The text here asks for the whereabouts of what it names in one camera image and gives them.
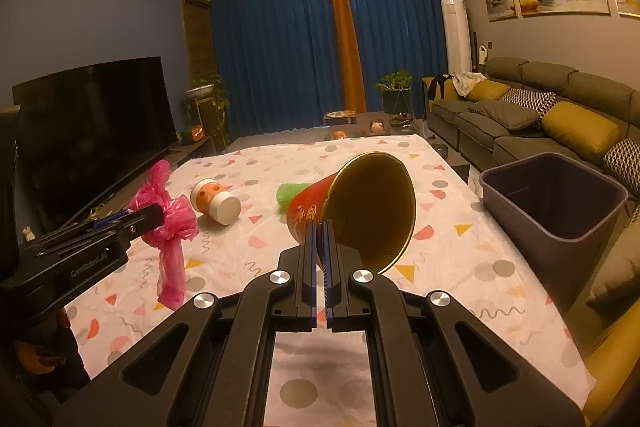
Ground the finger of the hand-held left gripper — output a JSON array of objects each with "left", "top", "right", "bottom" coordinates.
[{"left": 85, "top": 203, "right": 167, "bottom": 241}]

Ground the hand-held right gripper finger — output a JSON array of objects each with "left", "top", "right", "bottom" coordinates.
[
  {"left": 52, "top": 221, "right": 322, "bottom": 427},
  {"left": 321, "top": 219, "right": 587, "bottom": 427}
]

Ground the pink plastic bag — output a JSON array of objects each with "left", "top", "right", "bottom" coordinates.
[{"left": 127, "top": 159, "right": 202, "bottom": 311}]

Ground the red paper bowl gold inside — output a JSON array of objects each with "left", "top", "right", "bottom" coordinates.
[{"left": 286, "top": 152, "right": 417, "bottom": 276}]

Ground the grey plastic bin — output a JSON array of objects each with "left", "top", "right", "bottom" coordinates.
[{"left": 478, "top": 152, "right": 629, "bottom": 314}]

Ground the orange paper cup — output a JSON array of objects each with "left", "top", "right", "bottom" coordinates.
[{"left": 189, "top": 177, "right": 242, "bottom": 226}]

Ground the green foam net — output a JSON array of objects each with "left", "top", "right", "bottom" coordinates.
[{"left": 276, "top": 181, "right": 317, "bottom": 214}]

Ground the orange lantern ornament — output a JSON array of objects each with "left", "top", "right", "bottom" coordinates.
[{"left": 179, "top": 124, "right": 207, "bottom": 146}]

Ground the black flat television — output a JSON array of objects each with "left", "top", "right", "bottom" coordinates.
[{"left": 11, "top": 55, "right": 179, "bottom": 229}]

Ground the trailing plant on gold stand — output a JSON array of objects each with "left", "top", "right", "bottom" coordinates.
[{"left": 181, "top": 73, "right": 232, "bottom": 154}]

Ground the flat box with orange print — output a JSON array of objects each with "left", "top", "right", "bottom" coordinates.
[{"left": 322, "top": 110, "right": 358, "bottom": 126}]

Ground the blue curtain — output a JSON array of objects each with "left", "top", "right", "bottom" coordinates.
[
  {"left": 344, "top": 0, "right": 449, "bottom": 114},
  {"left": 209, "top": 0, "right": 347, "bottom": 141}
]

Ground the potted green plant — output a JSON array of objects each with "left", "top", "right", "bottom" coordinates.
[{"left": 373, "top": 68, "right": 414, "bottom": 116}]

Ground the grey sectional sofa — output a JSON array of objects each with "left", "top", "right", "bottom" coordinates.
[{"left": 422, "top": 56, "right": 640, "bottom": 427}]

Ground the orange curtain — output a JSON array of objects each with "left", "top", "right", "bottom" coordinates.
[{"left": 324, "top": 0, "right": 369, "bottom": 114}]

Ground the flat grey cushion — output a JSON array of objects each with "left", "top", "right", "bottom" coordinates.
[{"left": 474, "top": 99, "right": 542, "bottom": 132}]

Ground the white cloth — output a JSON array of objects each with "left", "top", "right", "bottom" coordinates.
[{"left": 452, "top": 71, "right": 488, "bottom": 98}]

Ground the small yellow cushion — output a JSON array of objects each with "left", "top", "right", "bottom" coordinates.
[{"left": 466, "top": 80, "right": 512, "bottom": 104}]

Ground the black white patterned cushion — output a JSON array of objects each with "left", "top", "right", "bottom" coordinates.
[
  {"left": 603, "top": 137, "right": 640, "bottom": 196},
  {"left": 500, "top": 87, "right": 559, "bottom": 118}
]

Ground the white standing air conditioner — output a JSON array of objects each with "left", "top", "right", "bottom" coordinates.
[{"left": 441, "top": 0, "right": 472, "bottom": 78}]

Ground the large yellow cushion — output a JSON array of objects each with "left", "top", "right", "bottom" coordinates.
[{"left": 540, "top": 100, "right": 622, "bottom": 154}]

